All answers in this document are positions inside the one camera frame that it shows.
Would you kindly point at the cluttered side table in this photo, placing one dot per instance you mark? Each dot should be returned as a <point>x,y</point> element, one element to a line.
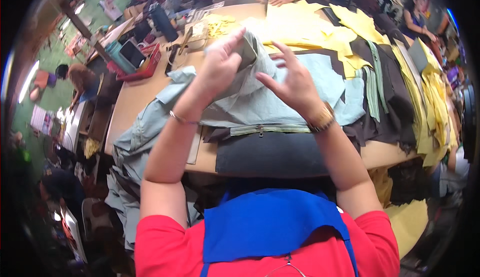
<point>73,127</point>

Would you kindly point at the grey-blue hanging garment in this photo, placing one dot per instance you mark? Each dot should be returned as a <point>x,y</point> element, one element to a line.
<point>131,153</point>

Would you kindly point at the wooden ruler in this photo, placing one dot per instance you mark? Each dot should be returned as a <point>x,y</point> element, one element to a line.
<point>195,145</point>

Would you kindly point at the teal water bottle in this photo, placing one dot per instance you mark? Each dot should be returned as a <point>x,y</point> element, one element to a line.
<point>116,57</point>

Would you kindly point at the pale blue fabric sheet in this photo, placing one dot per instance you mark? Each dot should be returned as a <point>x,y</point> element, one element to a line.
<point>326,89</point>

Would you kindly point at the black phone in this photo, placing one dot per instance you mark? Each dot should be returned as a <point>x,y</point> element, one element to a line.
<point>132,53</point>

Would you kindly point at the person's right hand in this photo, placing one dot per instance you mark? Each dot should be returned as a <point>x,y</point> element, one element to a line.
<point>300,85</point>

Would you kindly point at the yellow fabric sheet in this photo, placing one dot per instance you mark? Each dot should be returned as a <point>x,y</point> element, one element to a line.
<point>407,224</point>

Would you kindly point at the stack of yellow fabric strips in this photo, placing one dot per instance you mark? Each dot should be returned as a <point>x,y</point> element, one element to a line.
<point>435,100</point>

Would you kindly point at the red plastic tray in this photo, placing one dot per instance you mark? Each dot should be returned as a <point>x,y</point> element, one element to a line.
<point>144,70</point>

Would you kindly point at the green striped zipper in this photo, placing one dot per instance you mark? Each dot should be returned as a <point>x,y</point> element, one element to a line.
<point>270,128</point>

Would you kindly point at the gold wrist watch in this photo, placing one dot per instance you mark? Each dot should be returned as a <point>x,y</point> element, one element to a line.
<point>321,119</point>

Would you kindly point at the heap of yellow scraps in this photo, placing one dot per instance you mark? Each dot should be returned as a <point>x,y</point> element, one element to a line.
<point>219,23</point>

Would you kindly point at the person's left hand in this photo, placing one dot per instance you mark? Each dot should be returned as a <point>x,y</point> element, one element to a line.
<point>215,70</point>

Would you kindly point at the black cylindrical flask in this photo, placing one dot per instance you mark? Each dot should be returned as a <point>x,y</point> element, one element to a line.
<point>164,23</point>

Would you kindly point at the grey-green fabric piece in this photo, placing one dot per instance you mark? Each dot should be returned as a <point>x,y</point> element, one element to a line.
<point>253,63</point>

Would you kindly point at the cardboard pattern piece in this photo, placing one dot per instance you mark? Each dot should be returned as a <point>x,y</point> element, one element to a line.
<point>198,33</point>

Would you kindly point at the pile of brown fabric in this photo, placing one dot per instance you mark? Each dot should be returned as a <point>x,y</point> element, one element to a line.
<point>393,115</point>

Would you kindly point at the dark grey fabric piece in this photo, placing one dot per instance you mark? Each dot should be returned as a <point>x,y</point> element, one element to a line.
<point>270,153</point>

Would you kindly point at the green striped zipper tapes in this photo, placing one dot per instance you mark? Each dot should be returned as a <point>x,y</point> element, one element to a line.
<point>373,89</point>

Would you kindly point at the pile of yellow fabric pieces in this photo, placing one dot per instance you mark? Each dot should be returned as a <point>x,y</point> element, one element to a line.
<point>300,25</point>

